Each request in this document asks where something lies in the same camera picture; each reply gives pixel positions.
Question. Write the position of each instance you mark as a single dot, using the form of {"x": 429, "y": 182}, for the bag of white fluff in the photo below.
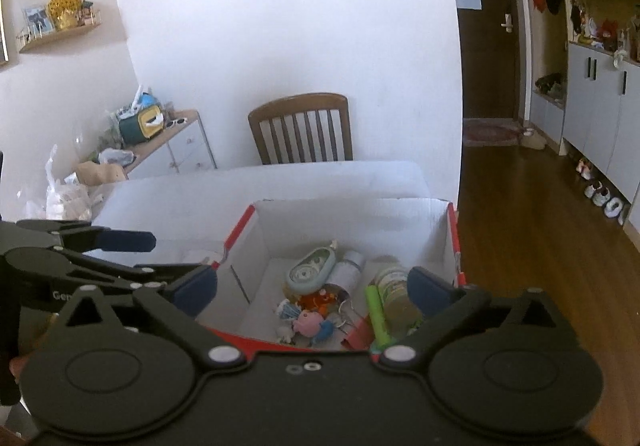
{"x": 70, "y": 201}

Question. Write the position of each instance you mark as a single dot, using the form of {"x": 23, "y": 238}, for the white sneaker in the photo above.
{"x": 596, "y": 193}
{"x": 614, "y": 208}

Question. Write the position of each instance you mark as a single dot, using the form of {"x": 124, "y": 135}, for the brown paper bag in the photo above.
{"x": 100, "y": 172}

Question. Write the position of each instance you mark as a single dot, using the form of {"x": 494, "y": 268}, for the white paper sheet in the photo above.
{"x": 468, "y": 0}

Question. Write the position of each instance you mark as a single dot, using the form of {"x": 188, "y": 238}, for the white sideboard with wooden top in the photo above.
{"x": 185, "y": 146}

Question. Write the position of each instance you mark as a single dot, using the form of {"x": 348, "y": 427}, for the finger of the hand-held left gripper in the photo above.
{"x": 100, "y": 268}
{"x": 120, "y": 241}

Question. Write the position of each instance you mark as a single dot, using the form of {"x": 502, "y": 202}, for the white and blue toy figure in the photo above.
{"x": 287, "y": 321}

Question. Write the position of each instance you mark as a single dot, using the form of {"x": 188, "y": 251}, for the white lower cabinet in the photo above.
{"x": 600, "y": 111}

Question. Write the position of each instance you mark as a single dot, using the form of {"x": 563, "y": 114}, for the green highlighter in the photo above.
{"x": 379, "y": 318}

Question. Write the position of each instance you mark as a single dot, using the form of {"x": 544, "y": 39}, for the green and yellow tissue box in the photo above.
{"x": 140, "y": 123}

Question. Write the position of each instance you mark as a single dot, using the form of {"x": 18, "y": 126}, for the pink pig toy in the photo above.
{"x": 310, "y": 326}

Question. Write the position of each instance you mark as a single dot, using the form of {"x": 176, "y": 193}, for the orange toy figure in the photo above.
{"x": 320, "y": 302}

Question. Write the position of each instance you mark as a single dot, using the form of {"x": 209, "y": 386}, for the wooden chair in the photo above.
{"x": 300, "y": 108}

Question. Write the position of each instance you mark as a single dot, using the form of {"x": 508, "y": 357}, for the small photo frame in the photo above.
{"x": 37, "y": 21}

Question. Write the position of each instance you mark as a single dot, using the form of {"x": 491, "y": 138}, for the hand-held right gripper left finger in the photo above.
{"x": 197, "y": 288}

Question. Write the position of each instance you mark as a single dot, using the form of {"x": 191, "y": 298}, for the mint correction tape dispenser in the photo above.
{"x": 310, "y": 268}

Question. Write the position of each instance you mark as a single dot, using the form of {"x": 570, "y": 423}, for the low white bench cabinet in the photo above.
{"x": 547, "y": 118}

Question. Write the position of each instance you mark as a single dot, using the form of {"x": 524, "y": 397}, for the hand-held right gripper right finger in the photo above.
{"x": 432, "y": 288}

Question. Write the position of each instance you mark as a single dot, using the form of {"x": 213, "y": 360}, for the white sunglasses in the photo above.
{"x": 175, "y": 122}

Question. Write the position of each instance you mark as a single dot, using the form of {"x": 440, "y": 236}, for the dark brown door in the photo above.
{"x": 490, "y": 66}

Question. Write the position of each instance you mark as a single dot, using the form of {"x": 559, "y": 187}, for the red doormat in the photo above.
{"x": 490, "y": 132}

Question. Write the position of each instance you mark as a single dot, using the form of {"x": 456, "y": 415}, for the red shoe box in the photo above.
{"x": 350, "y": 226}

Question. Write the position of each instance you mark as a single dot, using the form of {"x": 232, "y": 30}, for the small white bottle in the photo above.
{"x": 347, "y": 273}

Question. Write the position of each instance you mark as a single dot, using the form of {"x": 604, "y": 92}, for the grey plastic bag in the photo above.
{"x": 116, "y": 157}

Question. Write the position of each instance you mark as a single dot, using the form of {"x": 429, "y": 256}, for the gold ornament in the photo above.
{"x": 65, "y": 6}

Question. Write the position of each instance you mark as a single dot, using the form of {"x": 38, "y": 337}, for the wooden wall shelf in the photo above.
{"x": 55, "y": 38}

